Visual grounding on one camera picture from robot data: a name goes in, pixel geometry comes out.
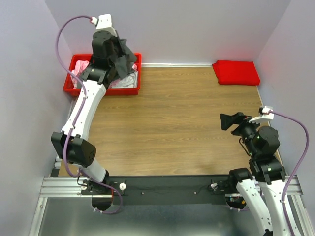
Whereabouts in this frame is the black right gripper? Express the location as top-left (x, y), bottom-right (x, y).
top-left (220, 111), bottom-right (265, 157)

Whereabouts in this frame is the dark grey t shirt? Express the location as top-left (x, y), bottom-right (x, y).
top-left (114, 39), bottom-right (137, 80)

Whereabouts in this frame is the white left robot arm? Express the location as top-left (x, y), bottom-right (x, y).
top-left (51, 80), bottom-right (118, 194)

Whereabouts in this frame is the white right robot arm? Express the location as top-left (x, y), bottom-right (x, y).
top-left (220, 112), bottom-right (299, 236)

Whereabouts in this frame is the red plastic bin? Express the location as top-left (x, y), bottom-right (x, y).
top-left (63, 53), bottom-right (142, 97)

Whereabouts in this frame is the pink t shirt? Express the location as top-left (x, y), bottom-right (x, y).
top-left (70, 60), bottom-right (89, 89)

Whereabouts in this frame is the white t shirt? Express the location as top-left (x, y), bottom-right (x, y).
top-left (109, 64), bottom-right (138, 89)

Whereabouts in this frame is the folded red t shirt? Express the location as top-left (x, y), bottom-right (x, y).
top-left (212, 60), bottom-right (260, 86)

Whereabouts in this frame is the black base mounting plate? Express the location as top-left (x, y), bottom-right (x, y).
top-left (81, 175), bottom-right (246, 209)

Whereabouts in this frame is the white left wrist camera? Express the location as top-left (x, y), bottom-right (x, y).
top-left (91, 14), bottom-right (118, 37)

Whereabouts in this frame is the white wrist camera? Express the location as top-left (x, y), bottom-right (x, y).
top-left (249, 106), bottom-right (274, 124)
top-left (91, 14), bottom-right (118, 37)

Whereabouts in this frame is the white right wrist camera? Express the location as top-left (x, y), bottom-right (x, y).
top-left (249, 106), bottom-right (274, 124)

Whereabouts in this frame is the aluminium frame rail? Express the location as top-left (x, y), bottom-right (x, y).
top-left (29, 98), bottom-right (307, 236)

